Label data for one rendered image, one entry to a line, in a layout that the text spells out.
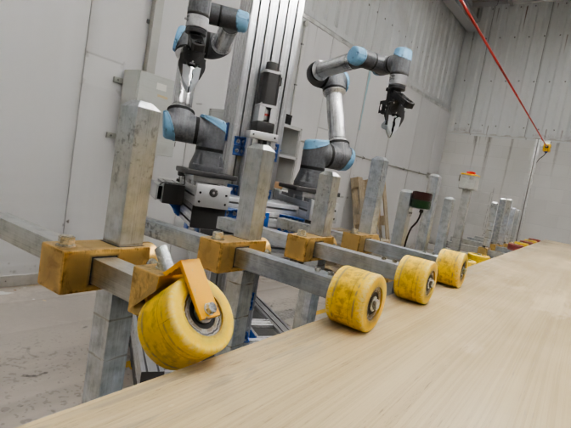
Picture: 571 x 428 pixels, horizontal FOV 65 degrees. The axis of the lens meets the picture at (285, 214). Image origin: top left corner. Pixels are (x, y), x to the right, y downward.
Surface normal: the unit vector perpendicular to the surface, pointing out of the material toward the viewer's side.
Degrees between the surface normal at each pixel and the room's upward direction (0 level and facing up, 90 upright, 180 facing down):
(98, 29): 90
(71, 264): 90
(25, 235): 90
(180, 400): 0
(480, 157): 90
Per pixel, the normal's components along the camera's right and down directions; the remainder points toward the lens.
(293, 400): 0.17, -0.98
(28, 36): 0.78, 0.19
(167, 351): -0.29, 0.44
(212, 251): -0.57, -0.02
